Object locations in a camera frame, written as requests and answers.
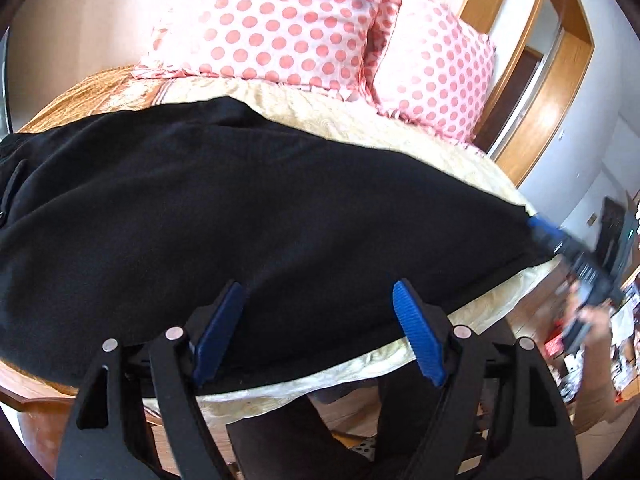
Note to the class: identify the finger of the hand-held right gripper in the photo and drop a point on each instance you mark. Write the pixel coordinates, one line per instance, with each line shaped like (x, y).
(542, 227)

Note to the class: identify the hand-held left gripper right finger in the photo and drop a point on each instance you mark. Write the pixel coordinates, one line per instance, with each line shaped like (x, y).
(417, 332)

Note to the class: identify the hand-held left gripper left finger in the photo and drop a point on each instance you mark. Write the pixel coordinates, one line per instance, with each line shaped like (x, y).
(220, 332)

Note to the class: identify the black pants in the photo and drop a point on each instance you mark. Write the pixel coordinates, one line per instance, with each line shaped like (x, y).
(250, 210)

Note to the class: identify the person's right forearm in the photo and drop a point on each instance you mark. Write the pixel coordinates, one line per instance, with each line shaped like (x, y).
(595, 370)

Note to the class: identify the pile of colourful clutter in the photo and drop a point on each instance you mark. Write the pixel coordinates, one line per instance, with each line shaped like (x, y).
(625, 340)

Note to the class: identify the small pink polka-dot pillow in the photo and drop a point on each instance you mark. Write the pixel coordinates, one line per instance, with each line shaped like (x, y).
(435, 70)

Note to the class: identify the cream and orange patterned bedsheet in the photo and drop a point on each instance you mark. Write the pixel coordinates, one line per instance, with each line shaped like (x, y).
(320, 115)

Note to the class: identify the large pink polka-dot pillow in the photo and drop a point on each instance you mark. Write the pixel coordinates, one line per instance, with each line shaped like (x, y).
(280, 20)

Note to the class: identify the wooden bed frame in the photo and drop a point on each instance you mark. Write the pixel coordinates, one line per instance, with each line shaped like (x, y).
(40, 420)

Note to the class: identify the window with dark frame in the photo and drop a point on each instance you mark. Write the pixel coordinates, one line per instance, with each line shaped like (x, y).
(4, 85)

